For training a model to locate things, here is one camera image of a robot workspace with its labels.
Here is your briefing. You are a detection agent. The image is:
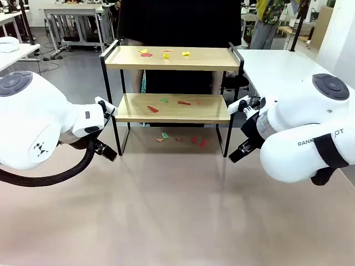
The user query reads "large white side table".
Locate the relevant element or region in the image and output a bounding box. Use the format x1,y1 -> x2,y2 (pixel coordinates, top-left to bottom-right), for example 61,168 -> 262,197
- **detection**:
237,48 -> 355,94

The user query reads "black left arm cable sleeve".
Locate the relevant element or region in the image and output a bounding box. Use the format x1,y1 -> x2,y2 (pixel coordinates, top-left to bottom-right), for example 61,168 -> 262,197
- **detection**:
0,135 -> 98,188

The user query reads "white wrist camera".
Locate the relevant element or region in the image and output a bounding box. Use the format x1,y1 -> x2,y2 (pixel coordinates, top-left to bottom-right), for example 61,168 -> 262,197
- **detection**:
94,96 -> 119,116
227,95 -> 250,114

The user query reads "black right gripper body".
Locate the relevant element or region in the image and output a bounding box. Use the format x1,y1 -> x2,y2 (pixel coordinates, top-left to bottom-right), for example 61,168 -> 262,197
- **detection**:
240,110 -> 266,148

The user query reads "person in floral shirt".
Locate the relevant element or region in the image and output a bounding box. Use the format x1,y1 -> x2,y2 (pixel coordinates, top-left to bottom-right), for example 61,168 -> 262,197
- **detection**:
251,0 -> 291,50

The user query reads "black chair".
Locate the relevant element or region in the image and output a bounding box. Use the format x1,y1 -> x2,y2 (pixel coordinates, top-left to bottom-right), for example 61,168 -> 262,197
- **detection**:
220,71 -> 250,95

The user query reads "wooden background table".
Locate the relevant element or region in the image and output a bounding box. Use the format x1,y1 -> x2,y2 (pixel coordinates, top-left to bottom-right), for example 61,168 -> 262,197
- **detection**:
277,25 -> 314,45

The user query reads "two-tier wooden black-frame shelf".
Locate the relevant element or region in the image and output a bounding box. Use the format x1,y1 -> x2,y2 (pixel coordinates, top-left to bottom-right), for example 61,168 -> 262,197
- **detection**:
99,40 -> 245,158

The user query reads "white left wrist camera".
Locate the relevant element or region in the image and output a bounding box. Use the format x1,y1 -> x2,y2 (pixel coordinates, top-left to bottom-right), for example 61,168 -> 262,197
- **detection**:
94,96 -> 119,116

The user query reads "thick black stand pole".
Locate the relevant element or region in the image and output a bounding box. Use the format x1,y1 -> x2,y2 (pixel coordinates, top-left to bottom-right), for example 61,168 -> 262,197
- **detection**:
290,5 -> 306,53

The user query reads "small white side table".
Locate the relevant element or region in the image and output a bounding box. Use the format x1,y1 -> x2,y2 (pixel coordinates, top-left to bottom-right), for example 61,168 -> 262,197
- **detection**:
0,43 -> 41,73

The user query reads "white metal frame desk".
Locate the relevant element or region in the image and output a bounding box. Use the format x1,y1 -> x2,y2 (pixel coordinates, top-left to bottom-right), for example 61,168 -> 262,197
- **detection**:
43,7 -> 116,52

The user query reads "white lump object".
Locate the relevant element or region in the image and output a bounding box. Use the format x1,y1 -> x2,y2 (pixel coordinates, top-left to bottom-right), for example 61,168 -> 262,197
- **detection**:
0,37 -> 20,53

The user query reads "thin black stand pole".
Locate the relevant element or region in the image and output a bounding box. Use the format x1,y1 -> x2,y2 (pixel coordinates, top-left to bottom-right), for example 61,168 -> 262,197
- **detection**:
18,0 -> 38,45

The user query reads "light brown wooden panel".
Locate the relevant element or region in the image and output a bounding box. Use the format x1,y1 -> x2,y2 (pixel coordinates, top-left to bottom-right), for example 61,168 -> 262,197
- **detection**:
309,6 -> 333,50

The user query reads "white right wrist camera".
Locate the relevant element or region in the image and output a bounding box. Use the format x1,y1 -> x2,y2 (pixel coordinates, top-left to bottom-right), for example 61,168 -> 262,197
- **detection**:
227,95 -> 250,114

